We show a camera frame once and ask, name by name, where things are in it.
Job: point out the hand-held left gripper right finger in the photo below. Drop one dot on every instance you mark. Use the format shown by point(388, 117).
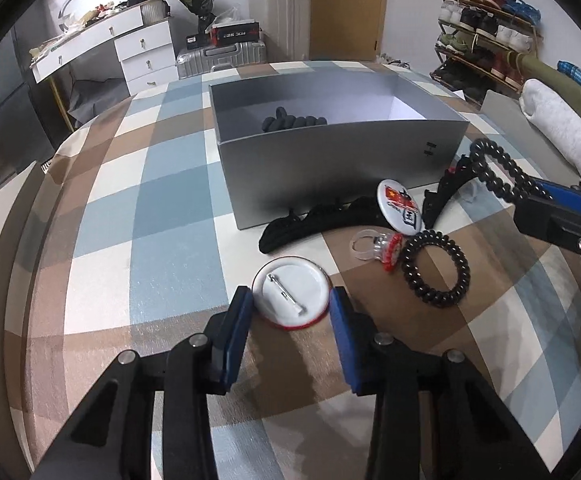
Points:
point(345, 340)

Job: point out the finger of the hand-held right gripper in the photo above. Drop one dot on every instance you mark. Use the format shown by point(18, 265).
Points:
point(545, 220)
point(565, 195)

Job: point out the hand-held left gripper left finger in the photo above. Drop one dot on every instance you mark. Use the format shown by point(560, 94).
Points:
point(235, 340)

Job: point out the white pin badge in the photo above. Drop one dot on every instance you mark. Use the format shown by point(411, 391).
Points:
point(290, 292)

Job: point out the black hair clip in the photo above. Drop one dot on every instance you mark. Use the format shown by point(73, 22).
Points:
point(443, 192)

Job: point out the black fabric headband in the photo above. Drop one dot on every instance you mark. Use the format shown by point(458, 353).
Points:
point(315, 222)

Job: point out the flag print pin badge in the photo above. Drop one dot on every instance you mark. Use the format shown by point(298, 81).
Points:
point(399, 206)

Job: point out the grey cardboard box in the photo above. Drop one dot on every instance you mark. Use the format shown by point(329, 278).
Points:
point(330, 170)

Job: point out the grey box lid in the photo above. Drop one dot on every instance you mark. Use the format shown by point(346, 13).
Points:
point(502, 110)

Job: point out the green rolled blanket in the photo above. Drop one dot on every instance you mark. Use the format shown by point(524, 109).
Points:
point(560, 82)

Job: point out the checked blanket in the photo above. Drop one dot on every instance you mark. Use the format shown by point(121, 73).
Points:
point(145, 220)

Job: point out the metal shoe rack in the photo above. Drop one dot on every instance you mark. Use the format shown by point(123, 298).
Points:
point(527, 22)

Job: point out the rows of shoes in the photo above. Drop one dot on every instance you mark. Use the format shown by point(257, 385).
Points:
point(490, 20)

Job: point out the silver suitcase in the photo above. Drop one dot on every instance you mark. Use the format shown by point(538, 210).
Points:
point(220, 57)

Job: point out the wooden door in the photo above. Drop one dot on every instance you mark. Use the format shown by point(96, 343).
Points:
point(345, 5)

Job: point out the small black box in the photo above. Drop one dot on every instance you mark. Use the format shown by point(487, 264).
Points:
point(196, 40)

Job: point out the black red shoebox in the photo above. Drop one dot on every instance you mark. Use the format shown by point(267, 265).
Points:
point(235, 34)

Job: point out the white dresser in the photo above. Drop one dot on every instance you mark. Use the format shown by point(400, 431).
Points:
point(135, 42)

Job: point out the white suitcase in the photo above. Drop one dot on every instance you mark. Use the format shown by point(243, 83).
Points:
point(280, 15)

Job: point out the black wrapped bouquet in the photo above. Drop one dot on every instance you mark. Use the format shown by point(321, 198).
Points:
point(198, 2)

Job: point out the white ribbed bin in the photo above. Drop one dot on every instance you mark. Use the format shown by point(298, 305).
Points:
point(155, 10)

